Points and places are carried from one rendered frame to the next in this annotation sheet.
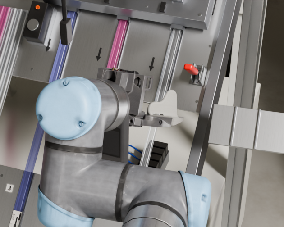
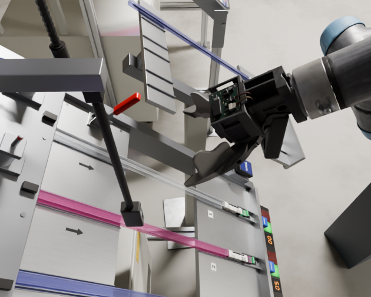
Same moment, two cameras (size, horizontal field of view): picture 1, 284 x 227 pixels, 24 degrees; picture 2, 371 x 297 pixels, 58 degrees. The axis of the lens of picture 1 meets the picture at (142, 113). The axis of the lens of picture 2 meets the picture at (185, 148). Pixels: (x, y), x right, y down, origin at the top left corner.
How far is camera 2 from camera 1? 1.09 m
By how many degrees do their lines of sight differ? 71
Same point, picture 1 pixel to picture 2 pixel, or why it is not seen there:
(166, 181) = (363, 31)
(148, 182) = not seen: outside the picture
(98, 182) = not seen: outside the picture
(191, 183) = (353, 20)
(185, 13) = (58, 97)
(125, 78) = (267, 75)
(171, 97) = (198, 95)
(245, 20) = not seen: outside the picture
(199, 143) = (156, 134)
